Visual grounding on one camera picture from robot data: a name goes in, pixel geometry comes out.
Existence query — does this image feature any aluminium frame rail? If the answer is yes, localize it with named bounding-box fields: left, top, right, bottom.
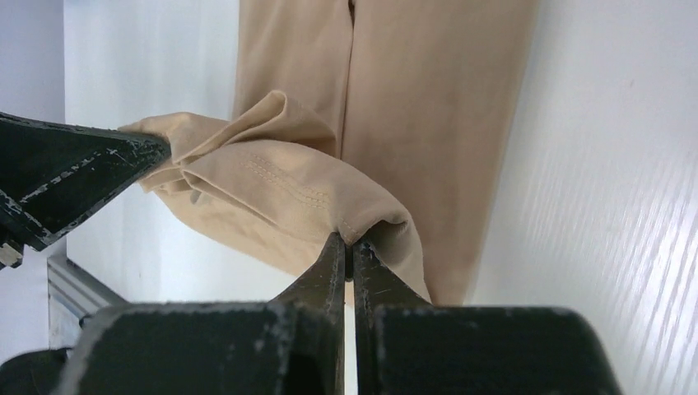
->
left=47, top=256, right=127, bottom=348

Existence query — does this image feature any beige t shirt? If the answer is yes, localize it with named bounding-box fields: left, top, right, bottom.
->
left=125, top=1, right=538, bottom=305

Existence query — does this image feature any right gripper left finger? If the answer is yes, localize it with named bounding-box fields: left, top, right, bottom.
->
left=55, top=233, right=346, bottom=394

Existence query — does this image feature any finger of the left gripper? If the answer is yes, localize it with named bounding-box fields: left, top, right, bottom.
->
left=1, top=114, right=170, bottom=268

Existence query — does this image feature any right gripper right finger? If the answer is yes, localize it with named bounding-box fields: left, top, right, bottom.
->
left=351, top=242, right=621, bottom=394

